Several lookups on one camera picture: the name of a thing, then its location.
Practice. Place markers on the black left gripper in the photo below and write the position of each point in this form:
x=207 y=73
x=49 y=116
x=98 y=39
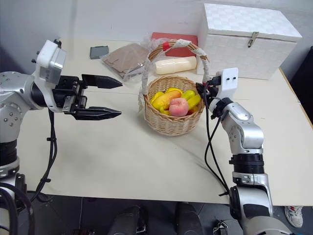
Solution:
x=66 y=94

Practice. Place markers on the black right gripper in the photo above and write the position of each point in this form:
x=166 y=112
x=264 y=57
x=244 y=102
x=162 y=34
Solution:
x=212 y=85

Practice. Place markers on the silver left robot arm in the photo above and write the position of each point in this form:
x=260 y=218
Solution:
x=12 y=98

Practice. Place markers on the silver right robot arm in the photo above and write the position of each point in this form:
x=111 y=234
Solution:
x=247 y=137

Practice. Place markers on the yellow star fruit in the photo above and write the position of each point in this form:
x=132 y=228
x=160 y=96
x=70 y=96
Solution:
x=192 y=98

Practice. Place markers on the yellow banana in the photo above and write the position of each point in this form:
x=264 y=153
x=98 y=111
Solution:
x=174 y=89

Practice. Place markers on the pink peach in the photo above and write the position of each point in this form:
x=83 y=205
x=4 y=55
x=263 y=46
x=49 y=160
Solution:
x=179 y=106

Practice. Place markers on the cream white cylinder roll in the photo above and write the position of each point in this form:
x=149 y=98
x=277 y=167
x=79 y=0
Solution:
x=174 y=65

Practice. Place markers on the yellow orange mango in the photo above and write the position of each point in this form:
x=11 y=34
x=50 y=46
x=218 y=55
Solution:
x=163 y=99

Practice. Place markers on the small grey square pad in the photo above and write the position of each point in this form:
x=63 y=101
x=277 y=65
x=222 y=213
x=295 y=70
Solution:
x=99 y=52

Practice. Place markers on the red flat book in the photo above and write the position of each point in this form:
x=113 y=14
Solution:
x=185 y=44

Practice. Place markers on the white woven storage box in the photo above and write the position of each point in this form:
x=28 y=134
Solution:
x=244 y=54

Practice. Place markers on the metal box latch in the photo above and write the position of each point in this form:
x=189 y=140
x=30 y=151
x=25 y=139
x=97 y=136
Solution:
x=253 y=39

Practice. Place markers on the dark rounded shape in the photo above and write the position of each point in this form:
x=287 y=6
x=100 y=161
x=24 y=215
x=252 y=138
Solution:
x=127 y=220

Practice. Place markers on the white sneaker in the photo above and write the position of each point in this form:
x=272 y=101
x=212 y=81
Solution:
x=294 y=215

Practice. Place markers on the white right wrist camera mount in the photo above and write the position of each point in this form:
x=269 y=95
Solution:
x=228 y=80

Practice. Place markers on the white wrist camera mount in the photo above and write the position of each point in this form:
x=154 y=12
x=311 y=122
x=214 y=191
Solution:
x=228 y=80
x=50 y=57

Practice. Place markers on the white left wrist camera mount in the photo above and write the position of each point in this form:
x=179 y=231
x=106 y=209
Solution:
x=50 y=57

